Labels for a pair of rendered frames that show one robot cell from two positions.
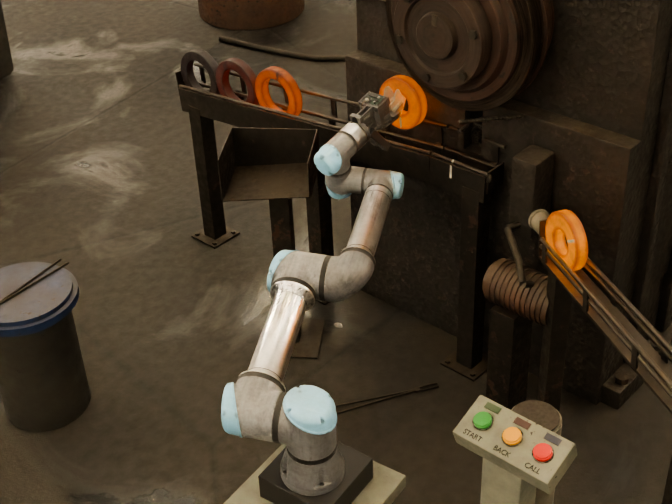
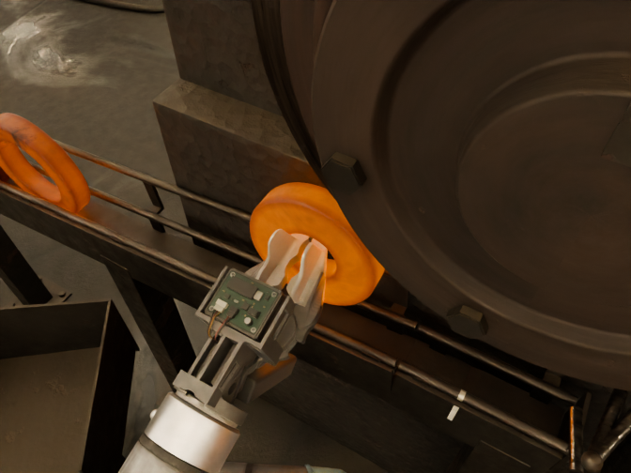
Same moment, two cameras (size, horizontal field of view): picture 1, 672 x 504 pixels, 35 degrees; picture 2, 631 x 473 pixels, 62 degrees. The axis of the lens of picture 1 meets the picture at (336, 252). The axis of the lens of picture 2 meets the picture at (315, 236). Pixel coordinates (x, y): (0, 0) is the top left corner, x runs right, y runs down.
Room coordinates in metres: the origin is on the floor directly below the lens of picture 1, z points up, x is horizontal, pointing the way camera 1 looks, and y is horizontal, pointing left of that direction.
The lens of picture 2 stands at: (2.42, -0.13, 1.28)
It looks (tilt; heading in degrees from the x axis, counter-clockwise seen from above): 51 degrees down; 347
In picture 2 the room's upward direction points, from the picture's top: straight up
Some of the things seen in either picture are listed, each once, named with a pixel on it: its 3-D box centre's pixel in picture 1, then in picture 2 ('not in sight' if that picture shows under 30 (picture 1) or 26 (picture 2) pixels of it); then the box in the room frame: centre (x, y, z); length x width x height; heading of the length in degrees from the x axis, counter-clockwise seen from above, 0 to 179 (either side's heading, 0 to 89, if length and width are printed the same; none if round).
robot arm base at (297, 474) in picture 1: (312, 456); not in sight; (1.78, 0.08, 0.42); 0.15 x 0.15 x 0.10
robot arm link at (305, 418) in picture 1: (307, 420); not in sight; (1.77, 0.08, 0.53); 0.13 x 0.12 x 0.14; 75
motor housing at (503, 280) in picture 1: (521, 350); not in sight; (2.30, -0.51, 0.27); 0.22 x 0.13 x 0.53; 47
